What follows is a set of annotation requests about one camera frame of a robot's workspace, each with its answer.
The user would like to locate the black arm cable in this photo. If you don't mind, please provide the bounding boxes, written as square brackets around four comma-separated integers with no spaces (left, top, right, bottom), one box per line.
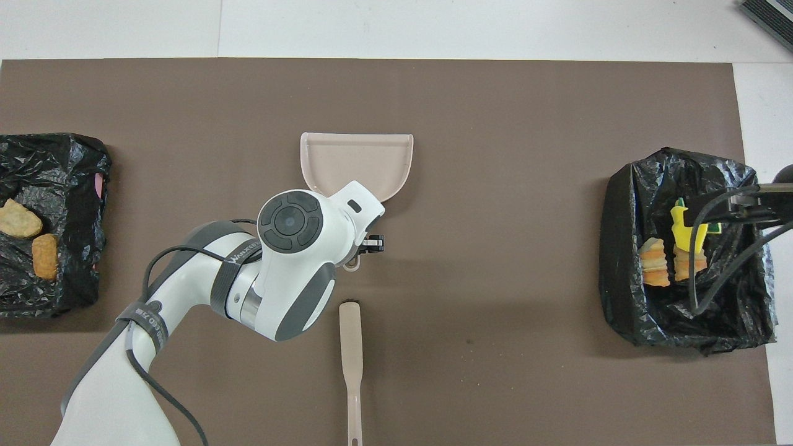
[688,185,793,315]
[62,218,261,446]

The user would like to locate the pale tan bread chunk toy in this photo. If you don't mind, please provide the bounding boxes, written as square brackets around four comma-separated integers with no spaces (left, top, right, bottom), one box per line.
[673,247,708,282]

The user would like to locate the beige plastic dustpan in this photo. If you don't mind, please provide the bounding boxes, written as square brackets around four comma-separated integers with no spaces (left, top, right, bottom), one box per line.
[300,131,414,273]

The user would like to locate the brown table mat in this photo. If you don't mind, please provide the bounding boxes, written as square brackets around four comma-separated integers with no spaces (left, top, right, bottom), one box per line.
[0,58,777,446]

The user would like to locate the black bagged bin pink spot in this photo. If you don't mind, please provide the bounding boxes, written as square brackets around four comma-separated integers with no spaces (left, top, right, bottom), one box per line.
[0,133,113,320]

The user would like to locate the dark ribbed vent grille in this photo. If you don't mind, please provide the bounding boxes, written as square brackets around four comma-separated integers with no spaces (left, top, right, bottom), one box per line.
[739,0,793,37]

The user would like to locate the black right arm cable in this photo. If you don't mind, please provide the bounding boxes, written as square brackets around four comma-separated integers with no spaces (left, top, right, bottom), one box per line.
[688,185,793,315]

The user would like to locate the beige hand brush black bristles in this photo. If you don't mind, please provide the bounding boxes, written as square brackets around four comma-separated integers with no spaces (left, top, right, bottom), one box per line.
[339,302,364,446]

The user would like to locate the orange striped croissant toy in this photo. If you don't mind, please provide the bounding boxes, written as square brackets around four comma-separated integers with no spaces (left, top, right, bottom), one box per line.
[639,238,672,288]

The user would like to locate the yellow green scouring sponge piece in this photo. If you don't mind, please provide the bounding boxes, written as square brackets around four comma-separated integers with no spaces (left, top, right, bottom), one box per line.
[670,206,710,254]
[675,197,723,235]

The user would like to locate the black bagged trash bin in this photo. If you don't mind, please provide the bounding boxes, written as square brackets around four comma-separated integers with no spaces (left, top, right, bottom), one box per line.
[598,147,778,356]

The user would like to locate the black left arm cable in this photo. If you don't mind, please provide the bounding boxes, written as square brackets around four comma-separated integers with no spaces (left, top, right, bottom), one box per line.
[62,218,261,446]

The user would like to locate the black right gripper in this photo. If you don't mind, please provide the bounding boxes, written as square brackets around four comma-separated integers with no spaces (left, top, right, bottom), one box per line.
[683,183,793,225]

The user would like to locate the sliced bread loaf toy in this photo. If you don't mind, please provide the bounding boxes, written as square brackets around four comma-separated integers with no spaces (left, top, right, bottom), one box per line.
[0,198,45,240]

